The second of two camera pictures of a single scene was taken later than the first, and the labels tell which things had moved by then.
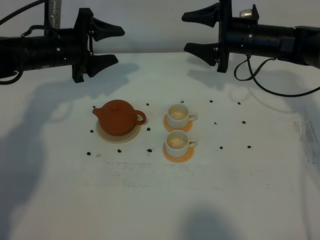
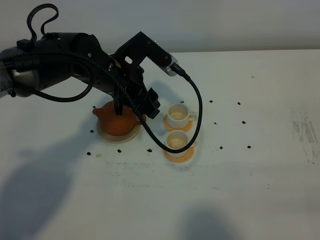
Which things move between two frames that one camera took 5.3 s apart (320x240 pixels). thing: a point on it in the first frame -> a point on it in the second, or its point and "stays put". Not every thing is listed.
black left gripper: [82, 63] -> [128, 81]
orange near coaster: [179, 159] stays put
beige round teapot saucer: [117, 139] stays put
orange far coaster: [170, 128] stays put
